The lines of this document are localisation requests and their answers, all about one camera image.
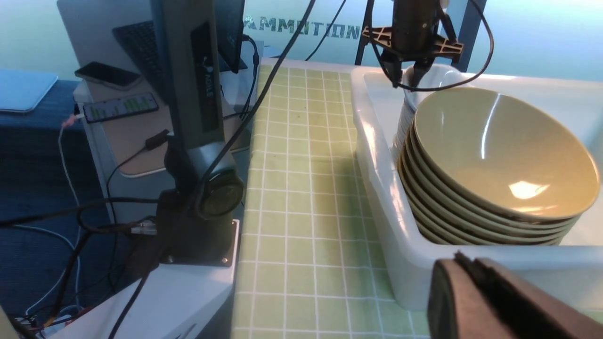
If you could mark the grey laptop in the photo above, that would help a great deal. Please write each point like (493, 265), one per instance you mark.
(22, 91)

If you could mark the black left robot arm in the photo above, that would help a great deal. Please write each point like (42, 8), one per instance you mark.
(194, 221)

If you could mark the black keyboard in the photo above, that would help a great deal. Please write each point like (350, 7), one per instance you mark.
(139, 42)

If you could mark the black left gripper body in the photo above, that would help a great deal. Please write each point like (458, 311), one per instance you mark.
(421, 30)

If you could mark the tan noodle bowl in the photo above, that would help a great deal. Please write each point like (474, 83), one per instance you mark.
(506, 155)

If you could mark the large white plastic tub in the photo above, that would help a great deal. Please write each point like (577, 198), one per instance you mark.
(571, 271)

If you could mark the black smartphone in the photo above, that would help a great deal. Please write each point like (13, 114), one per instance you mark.
(109, 76)

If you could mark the green checkered tablecloth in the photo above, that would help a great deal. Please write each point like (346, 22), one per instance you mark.
(311, 265)

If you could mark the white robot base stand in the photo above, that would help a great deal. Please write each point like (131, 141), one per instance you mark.
(176, 302)

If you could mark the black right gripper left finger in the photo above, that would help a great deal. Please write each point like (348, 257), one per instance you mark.
(386, 70)

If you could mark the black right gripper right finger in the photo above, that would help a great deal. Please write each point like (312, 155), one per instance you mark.
(481, 299)

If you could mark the stack of tan bowls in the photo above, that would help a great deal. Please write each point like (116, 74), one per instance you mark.
(446, 217)

